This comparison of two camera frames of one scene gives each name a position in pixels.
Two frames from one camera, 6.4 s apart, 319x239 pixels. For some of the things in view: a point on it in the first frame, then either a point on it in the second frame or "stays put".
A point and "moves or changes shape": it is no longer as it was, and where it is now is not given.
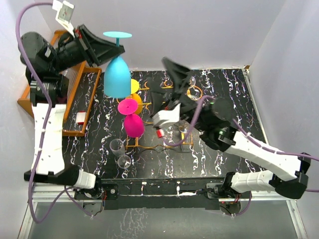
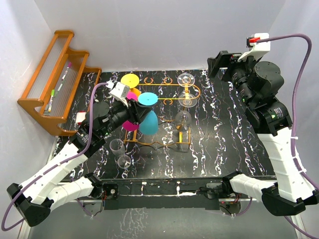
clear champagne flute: x=117 y=148 stays put
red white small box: x=80 y=117 stays put
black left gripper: x=101 y=51 → x=136 y=112
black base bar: x=158 y=193 stays put
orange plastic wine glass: x=137 y=98 moves or changes shape
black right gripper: x=177 y=73 → x=224 y=59
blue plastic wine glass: x=117 y=79 → x=150 y=126
